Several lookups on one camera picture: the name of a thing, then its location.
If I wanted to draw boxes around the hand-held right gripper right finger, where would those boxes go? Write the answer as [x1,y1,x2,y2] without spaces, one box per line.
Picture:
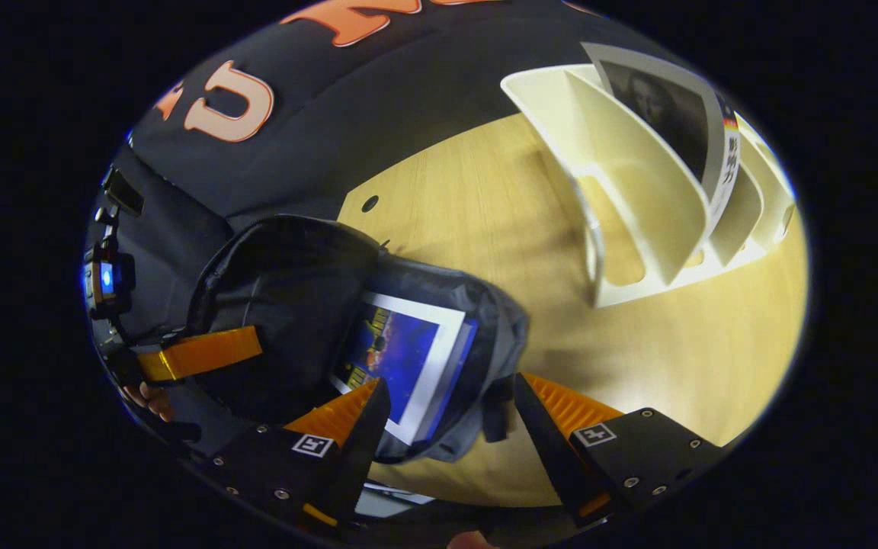
[513,372,726,529]

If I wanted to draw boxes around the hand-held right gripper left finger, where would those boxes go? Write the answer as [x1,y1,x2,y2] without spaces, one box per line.
[210,377,393,528]

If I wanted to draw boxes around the blue cover book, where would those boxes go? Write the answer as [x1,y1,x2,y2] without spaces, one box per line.
[330,291,479,447]

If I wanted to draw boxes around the grey schoolbag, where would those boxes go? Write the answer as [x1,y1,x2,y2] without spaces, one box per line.
[184,215,530,464]

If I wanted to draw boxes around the white bookshelf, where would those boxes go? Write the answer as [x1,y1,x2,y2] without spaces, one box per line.
[500,63,797,309]

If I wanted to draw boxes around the grey portrait cover book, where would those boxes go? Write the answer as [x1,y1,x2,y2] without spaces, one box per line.
[582,42,742,231]

